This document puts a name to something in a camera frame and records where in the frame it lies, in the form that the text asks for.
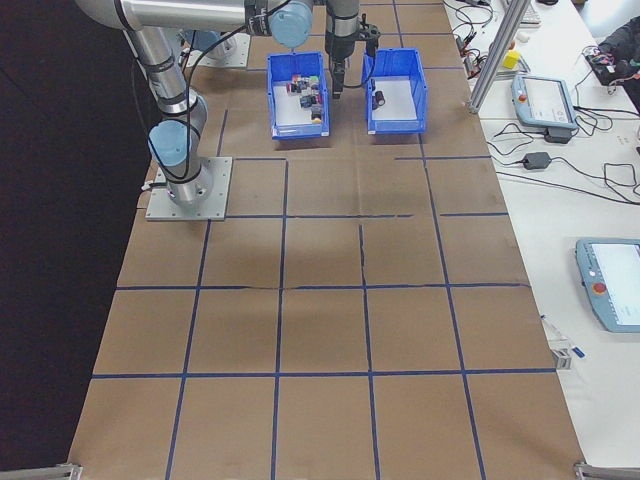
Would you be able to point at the blue plastic storage bin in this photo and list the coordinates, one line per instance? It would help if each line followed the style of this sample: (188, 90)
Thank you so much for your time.
(395, 126)
(300, 131)

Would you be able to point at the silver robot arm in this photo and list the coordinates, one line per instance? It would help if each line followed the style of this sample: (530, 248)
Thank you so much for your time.
(170, 85)

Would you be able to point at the small black box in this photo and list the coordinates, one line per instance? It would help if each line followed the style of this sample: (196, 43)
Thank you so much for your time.
(559, 136)

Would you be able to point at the yellow cube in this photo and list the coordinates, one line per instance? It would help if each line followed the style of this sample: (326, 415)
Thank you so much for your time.
(511, 60)

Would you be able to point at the white keyboard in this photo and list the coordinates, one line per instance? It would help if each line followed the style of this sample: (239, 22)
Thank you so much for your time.
(532, 12)

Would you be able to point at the grey teach pendant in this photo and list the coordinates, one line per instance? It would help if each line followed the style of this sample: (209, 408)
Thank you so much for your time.
(615, 285)
(545, 100)

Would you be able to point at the black power adapter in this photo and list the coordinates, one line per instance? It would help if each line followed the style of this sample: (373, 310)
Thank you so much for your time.
(537, 160)

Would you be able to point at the black bag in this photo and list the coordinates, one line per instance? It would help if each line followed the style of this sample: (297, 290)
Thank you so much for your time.
(622, 40)

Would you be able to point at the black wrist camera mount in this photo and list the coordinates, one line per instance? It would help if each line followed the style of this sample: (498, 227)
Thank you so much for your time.
(370, 36)

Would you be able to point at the yellow push button switch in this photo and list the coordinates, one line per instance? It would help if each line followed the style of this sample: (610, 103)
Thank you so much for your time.
(316, 114)

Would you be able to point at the black silver cylinder switch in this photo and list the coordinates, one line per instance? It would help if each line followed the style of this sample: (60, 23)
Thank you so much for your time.
(378, 99)

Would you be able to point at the white square base plate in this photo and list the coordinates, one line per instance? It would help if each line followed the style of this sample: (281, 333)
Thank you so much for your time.
(217, 200)
(241, 55)

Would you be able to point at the aluminium extrusion post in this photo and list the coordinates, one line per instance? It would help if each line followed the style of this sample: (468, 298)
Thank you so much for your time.
(495, 55)

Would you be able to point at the black frame cover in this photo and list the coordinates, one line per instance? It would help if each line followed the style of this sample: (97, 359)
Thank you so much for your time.
(50, 200)

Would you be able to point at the grey metal corner bracket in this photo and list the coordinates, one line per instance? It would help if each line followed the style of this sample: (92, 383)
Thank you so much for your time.
(45, 472)
(605, 471)

